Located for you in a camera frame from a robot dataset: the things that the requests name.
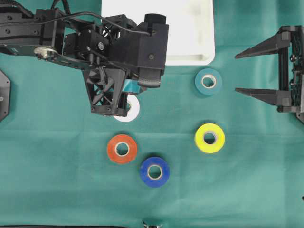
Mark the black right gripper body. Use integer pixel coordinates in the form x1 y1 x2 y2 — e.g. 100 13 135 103
277 26 304 122

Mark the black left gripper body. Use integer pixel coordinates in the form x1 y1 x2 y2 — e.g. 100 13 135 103
63 14 137 117

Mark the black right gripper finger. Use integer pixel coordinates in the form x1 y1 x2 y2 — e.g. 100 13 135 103
235 31 291 59
235 88 292 107

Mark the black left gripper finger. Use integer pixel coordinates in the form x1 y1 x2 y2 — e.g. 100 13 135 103
122 79 147 95

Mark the yellow tape roll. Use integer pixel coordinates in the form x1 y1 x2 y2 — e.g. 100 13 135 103
194 123 225 153

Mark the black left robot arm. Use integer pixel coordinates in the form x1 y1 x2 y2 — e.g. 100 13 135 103
0 0 136 117

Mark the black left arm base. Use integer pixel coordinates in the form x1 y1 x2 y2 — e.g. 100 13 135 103
0 71 11 121

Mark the white tape roll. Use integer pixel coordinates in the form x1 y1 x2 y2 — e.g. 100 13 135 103
114 95 140 122

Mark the red tape roll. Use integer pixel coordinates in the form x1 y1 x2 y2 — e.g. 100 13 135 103
107 134 137 164

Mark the teal tape roll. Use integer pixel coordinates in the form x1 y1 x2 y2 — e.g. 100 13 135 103
195 68 223 95

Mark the blue tape roll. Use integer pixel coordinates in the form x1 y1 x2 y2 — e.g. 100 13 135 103
139 157 170 188

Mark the white plastic tray case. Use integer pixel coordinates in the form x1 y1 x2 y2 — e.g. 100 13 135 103
101 0 215 66

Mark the green table cloth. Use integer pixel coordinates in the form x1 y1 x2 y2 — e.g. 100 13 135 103
0 0 304 228

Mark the black bottom edge clamp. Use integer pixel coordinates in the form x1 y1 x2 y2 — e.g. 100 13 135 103
142 220 165 228

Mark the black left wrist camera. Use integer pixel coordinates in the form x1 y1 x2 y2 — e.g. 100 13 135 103
109 14 169 88

